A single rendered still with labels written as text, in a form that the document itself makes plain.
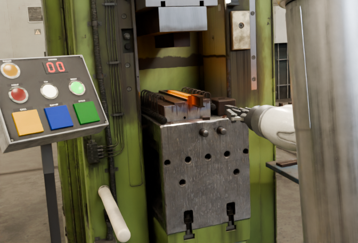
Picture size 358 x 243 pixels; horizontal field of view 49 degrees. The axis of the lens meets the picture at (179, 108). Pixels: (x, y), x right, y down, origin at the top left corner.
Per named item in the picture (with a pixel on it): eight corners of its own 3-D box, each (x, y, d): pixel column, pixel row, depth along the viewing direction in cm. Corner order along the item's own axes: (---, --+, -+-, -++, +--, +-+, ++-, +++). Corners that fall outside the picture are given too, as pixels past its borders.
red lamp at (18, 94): (27, 101, 121) (25, 87, 120) (10, 103, 119) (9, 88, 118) (27, 100, 123) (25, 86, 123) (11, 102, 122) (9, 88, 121)
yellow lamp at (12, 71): (18, 77, 122) (17, 63, 122) (2, 78, 121) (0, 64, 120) (19, 77, 125) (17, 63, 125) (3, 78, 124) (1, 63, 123)
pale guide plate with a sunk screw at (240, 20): (250, 48, 180) (250, 10, 177) (233, 49, 177) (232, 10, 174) (248, 49, 182) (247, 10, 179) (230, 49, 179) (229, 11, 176)
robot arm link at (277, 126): (261, 148, 103) (303, 135, 107) (297, 164, 88) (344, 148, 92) (254, 108, 101) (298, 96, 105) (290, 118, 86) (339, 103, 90)
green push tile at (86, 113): (100, 120, 134) (93, 100, 135) (80, 124, 128) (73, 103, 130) (98, 122, 135) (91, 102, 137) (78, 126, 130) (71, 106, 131)
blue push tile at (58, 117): (74, 125, 127) (66, 104, 128) (52, 129, 121) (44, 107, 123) (72, 127, 128) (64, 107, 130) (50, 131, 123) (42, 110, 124)
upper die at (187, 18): (207, 30, 159) (206, 6, 158) (159, 32, 153) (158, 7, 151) (175, 35, 199) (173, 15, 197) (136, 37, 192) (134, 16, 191)
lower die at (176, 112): (210, 116, 164) (210, 96, 163) (164, 122, 158) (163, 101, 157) (178, 105, 204) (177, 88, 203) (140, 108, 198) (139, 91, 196)
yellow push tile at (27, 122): (44, 130, 120) (36, 109, 122) (19, 135, 115) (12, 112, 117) (42, 133, 121) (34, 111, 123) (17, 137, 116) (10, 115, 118)
